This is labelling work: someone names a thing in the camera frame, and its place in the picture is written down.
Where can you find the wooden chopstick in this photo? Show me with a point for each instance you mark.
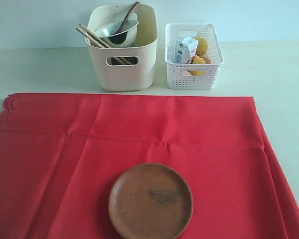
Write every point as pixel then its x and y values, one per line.
pixel 97 38
pixel 89 37

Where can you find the brown wooden plate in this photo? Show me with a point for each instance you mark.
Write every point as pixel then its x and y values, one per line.
pixel 150 201

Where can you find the small milk carton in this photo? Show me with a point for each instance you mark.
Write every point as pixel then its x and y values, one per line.
pixel 185 50

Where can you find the orange fried nugget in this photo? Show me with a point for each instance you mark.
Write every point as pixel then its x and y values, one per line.
pixel 206 59

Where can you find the dark wooden spoon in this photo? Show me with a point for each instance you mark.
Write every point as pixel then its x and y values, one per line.
pixel 129 13

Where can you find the yellow lemon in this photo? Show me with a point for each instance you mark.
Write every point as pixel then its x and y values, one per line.
pixel 202 46

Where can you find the white ceramic bowl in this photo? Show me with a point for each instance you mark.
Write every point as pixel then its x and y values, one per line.
pixel 120 40

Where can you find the brown egg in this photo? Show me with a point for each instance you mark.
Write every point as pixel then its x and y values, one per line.
pixel 186 73

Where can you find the white perforated plastic basket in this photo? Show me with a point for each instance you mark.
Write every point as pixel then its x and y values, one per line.
pixel 203 76

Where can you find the cream plastic bin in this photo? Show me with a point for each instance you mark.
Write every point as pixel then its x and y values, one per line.
pixel 132 68

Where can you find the red tablecloth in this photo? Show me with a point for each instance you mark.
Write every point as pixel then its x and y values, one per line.
pixel 61 153

